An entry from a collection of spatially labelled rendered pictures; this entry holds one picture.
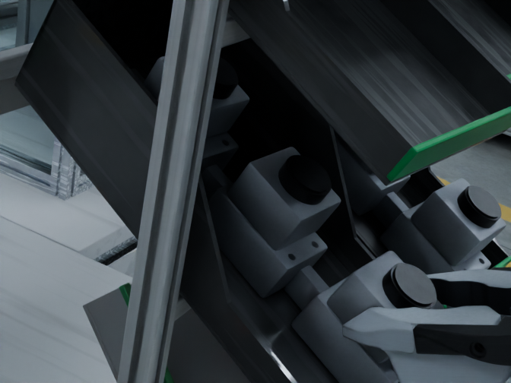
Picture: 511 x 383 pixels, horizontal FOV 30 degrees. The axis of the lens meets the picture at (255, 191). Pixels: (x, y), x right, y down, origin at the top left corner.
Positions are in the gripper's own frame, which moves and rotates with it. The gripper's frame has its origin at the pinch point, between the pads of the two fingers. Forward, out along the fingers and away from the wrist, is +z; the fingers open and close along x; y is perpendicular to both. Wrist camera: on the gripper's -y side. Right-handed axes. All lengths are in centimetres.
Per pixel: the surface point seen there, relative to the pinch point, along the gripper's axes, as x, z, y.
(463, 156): 349, 169, 63
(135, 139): -6.9, 9.9, -11.2
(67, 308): 28, 63, 14
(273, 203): -2.7, 4.7, -6.4
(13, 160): 45, 90, -2
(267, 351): -7.1, 3.3, 0.5
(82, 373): 20, 53, 18
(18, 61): -4.2, 21.6, -16.4
